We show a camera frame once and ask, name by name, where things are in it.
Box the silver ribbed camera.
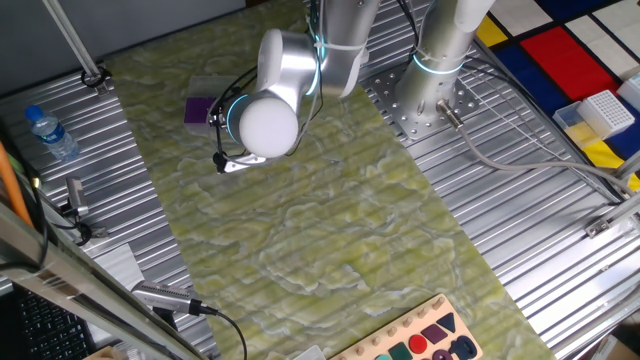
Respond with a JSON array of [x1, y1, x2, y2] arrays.
[[130, 279, 220, 317]]

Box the purple pipette tip box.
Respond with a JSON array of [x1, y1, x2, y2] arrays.
[[182, 74, 241, 137]]

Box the aluminium frame beam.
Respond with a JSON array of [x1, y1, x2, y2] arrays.
[[0, 199, 209, 360]]

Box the white paper sheet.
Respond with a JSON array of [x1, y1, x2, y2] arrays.
[[92, 243, 146, 291]]

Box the wooden shape puzzle board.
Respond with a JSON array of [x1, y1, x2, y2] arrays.
[[329, 293, 485, 360]]

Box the clear plastic water bottle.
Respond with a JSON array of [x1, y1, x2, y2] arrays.
[[24, 103, 81, 162]]

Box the red circle puzzle piece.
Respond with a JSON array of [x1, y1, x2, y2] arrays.
[[408, 333, 430, 355]]

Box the black keyboard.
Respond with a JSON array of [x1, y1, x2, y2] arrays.
[[12, 287, 99, 360]]

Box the navy triangle puzzle piece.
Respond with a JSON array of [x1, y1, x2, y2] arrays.
[[436, 312, 458, 334]]

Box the colourful checkered floor mat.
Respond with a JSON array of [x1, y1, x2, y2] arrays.
[[474, 0, 640, 194]]

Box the orange pole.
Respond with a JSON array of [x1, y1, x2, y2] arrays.
[[0, 140, 34, 229]]

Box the white pipette tip box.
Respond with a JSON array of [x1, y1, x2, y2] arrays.
[[552, 89, 636, 150]]

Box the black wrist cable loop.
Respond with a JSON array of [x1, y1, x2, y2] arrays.
[[205, 64, 326, 157]]

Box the black camera cable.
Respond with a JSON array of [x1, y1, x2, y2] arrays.
[[199, 304, 249, 360]]

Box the brown cardboard box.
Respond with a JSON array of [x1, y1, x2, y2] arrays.
[[592, 334, 640, 360]]

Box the aluminium profile with bracket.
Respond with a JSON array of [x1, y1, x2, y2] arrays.
[[584, 149, 640, 239]]

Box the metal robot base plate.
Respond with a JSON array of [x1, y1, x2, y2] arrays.
[[367, 62, 484, 144]]

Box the slanted metal post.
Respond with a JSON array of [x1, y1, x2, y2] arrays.
[[42, 0, 112, 96]]

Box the green square puzzle piece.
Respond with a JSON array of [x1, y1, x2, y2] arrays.
[[388, 342, 414, 360]]

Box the grey cable with metal connector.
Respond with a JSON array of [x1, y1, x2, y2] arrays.
[[435, 98, 636, 197]]

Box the black clamp tool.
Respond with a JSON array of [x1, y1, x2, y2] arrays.
[[59, 175, 109, 247]]

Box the blue curved puzzle piece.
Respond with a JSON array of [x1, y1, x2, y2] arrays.
[[448, 335, 478, 360]]

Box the purple square puzzle piece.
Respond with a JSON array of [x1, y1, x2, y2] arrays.
[[420, 323, 448, 346]]

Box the white plastic box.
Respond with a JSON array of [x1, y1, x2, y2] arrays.
[[615, 73, 640, 112]]

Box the green marble pattern mat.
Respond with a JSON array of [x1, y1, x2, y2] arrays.
[[103, 0, 557, 360]]

